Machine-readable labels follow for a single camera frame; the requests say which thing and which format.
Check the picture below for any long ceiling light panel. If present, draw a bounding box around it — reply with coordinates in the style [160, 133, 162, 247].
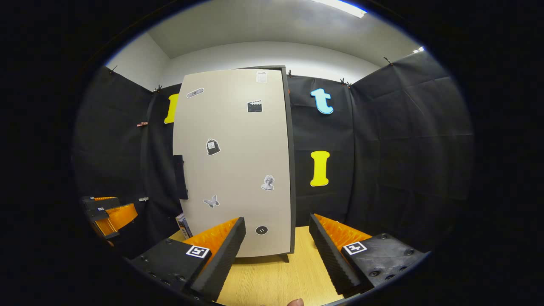
[310, 0, 367, 18]

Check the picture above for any blue-grey book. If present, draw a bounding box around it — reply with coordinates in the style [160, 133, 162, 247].
[176, 212, 193, 239]

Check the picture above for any black backdrop cloth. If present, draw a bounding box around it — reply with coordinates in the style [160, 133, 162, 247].
[72, 51, 474, 260]

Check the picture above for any beige cabinet door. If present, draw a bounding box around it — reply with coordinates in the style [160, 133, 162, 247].
[172, 68, 294, 258]

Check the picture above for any black door handle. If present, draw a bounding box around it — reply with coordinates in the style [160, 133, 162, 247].
[173, 154, 189, 200]

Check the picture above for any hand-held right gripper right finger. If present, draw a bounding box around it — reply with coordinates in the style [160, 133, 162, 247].
[309, 213, 428, 299]

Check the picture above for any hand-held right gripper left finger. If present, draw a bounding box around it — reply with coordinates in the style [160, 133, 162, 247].
[129, 217, 247, 302]

